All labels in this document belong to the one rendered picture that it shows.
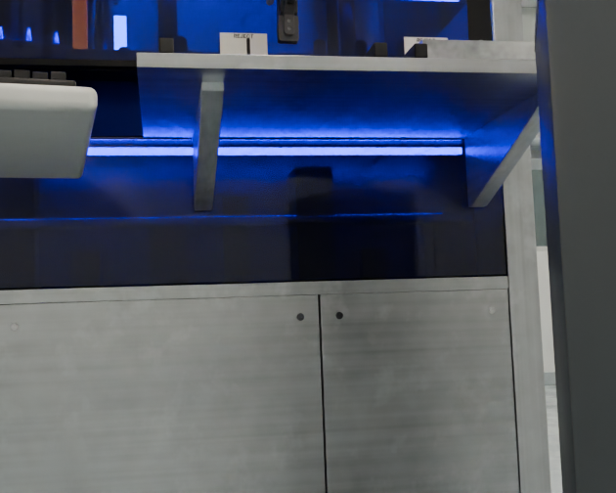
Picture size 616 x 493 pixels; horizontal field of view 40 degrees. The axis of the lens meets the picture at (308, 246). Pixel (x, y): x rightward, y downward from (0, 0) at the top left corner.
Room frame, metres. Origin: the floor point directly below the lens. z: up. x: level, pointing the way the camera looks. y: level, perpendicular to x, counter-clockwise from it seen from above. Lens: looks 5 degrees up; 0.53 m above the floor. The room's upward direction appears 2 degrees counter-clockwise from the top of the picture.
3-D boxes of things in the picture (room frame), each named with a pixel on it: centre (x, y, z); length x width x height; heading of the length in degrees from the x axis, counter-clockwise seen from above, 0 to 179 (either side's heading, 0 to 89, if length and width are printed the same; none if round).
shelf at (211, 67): (1.35, -0.09, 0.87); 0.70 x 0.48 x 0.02; 100
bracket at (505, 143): (1.38, -0.34, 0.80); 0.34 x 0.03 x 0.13; 10
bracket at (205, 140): (1.29, 0.15, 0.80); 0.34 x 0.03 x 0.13; 10
